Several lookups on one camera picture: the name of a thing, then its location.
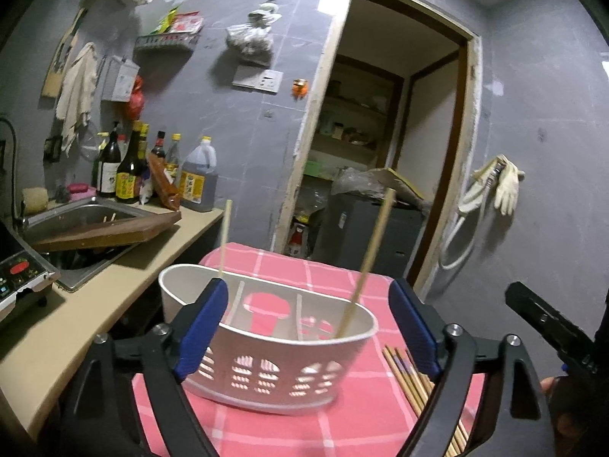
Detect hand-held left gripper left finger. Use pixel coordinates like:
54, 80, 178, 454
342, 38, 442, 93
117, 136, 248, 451
59, 277, 229, 457

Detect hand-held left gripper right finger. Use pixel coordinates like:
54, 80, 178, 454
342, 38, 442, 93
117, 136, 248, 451
387, 277, 555, 457

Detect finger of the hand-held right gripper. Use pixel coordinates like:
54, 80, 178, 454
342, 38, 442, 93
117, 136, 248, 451
504, 282, 601, 378

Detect pile of bamboo chopsticks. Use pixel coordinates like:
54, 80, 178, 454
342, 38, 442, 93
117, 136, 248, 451
382, 344, 472, 457

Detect white perforated utensil basket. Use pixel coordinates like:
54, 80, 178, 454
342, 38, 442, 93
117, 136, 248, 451
158, 263, 380, 417

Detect plain wooden chopstick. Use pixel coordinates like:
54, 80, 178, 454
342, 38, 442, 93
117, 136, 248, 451
333, 188, 397, 339
219, 200, 233, 279

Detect person's right hand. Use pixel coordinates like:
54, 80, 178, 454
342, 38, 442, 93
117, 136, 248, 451
540, 376, 574, 436

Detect dark grey cabinet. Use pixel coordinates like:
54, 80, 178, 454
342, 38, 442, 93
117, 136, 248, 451
314, 190, 426, 279

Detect pink checked tablecloth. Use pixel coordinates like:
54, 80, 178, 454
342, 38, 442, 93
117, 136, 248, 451
131, 242, 486, 457

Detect dark wooden cutting board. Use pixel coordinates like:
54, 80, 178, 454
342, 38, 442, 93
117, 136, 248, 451
31, 209, 183, 253

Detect cream rubber gloves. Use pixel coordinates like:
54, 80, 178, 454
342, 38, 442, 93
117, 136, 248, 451
471, 155, 526, 215

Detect brown seasoning packet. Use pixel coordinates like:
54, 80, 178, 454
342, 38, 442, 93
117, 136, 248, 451
147, 155, 182, 210

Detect crumpled plastic bag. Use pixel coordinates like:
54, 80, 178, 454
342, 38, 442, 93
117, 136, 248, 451
330, 166, 431, 213

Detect stainless steel sink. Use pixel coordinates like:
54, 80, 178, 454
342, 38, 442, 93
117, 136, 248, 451
21, 195, 158, 291

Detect dark soy sauce bottle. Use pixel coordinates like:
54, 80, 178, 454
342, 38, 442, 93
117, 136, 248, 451
115, 121, 148, 203

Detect clear bottle yellow cap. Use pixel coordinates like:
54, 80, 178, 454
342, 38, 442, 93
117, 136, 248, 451
164, 133, 184, 186

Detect green box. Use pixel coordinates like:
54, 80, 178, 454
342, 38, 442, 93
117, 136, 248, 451
303, 161, 334, 179

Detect dark bottle white label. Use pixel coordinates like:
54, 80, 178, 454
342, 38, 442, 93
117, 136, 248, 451
96, 121, 123, 197

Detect black induction cooker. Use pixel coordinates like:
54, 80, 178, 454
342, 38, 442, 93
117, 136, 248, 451
0, 219, 62, 324

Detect yellow sponge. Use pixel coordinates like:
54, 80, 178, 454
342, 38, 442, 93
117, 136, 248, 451
21, 187, 51, 215

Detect wooden storage shelf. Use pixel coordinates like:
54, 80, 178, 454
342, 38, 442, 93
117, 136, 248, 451
304, 64, 405, 172

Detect hanging metal strainer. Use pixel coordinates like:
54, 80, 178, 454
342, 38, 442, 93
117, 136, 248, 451
78, 124, 103, 160

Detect red plastic bag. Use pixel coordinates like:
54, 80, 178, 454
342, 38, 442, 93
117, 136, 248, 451
125, 76, 145, 120

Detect beige hanging cloth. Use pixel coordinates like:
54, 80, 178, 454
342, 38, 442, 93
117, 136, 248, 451
54, 42, 98, 153

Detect black sink faucet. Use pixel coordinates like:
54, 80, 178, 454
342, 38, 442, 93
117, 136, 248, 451
0, 117, 29, 229

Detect hanging clear plastic bag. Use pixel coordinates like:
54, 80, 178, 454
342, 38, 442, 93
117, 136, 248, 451
225, 0, 281, 65

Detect hanging wooden board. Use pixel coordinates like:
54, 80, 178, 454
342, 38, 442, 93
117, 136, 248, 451
42, 7, 89, 98

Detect red white snack packet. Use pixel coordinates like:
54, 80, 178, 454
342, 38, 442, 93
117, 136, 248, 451
166, 12, 204, 34

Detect green yellow snack packet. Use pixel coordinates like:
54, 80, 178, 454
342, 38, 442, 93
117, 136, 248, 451
151, 5, 184, 34

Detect white hose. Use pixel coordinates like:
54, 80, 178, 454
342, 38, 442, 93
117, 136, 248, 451
438, 171, 500, 270

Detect wooden door frame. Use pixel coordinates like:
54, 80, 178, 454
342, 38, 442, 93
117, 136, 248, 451
275, 0, 481, 291

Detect white wall socket panel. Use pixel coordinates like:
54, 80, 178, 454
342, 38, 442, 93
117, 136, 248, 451
232, 64, 284, 93

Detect white wall box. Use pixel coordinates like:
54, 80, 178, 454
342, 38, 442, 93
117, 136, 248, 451
101, 54, 140, 103

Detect wire wall rack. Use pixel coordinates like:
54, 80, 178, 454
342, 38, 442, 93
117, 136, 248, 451
134, 29, 201, 53

